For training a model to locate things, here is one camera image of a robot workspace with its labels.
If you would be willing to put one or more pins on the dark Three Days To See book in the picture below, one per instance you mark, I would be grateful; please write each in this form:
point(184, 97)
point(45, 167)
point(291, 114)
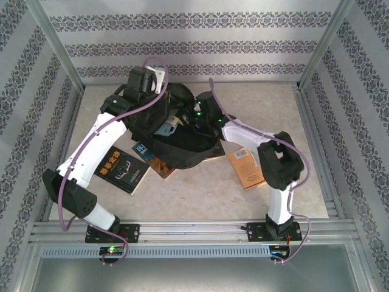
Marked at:
point(218, 152)

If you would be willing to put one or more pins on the black backpack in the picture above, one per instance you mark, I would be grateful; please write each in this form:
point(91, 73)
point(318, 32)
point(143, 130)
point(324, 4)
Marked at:
point(182, 149)

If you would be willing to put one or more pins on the light blue case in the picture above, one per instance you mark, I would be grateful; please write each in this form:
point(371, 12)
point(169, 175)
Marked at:
point(165, 131)

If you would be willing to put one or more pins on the tan paperback book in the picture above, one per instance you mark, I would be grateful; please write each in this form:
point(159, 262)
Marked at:
point(247, 171)

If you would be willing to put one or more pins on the blue and orange illustrated book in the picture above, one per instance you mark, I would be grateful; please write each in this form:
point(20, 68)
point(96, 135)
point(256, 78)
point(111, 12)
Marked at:
point(162, 168)

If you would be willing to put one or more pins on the black book with antler print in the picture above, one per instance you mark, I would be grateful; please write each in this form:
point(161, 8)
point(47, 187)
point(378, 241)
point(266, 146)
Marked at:
point(121, 170)

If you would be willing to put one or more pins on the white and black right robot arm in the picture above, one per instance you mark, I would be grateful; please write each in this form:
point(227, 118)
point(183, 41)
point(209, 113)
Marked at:
point(243, 137)

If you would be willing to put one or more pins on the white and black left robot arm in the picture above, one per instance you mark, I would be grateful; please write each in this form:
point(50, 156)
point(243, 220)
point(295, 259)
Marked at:
point(97, 146)

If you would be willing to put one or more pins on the right controller board blue light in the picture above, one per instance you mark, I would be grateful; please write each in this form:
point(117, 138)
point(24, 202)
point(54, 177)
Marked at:
point(278, 253)

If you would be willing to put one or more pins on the grey metal front panel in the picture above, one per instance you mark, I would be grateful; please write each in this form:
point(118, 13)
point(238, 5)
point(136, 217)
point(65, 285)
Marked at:
point(194, 276)

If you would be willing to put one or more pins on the left controller board green light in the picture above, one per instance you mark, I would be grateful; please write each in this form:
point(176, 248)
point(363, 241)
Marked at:
point(112, 250)

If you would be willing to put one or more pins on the aluminium left side rail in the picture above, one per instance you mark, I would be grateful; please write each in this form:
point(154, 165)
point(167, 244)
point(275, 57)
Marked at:
point(70, 127)

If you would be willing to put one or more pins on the aluminium left frame post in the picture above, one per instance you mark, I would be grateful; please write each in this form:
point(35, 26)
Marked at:
point(54, 39)

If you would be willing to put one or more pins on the aluminium frame post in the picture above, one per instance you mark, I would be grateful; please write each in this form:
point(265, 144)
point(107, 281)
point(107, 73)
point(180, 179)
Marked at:
point(326, 39)
point(54, 39)

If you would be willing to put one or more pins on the aluminium right side rail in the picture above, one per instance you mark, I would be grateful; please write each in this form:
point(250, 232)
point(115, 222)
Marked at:
point(310, 121)

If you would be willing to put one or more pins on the aluminium mounting rail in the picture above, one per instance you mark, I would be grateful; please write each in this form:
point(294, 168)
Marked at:
point(194, 232)

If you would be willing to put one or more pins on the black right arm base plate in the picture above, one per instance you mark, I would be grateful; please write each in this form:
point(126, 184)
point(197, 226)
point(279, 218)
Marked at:
point(255, 232)

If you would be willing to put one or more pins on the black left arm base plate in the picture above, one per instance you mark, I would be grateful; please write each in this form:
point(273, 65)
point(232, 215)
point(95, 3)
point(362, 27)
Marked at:
point(133, 232)

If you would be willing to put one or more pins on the aluminium right frame post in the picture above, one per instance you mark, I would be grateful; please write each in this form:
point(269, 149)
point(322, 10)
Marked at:
point(326, 39)

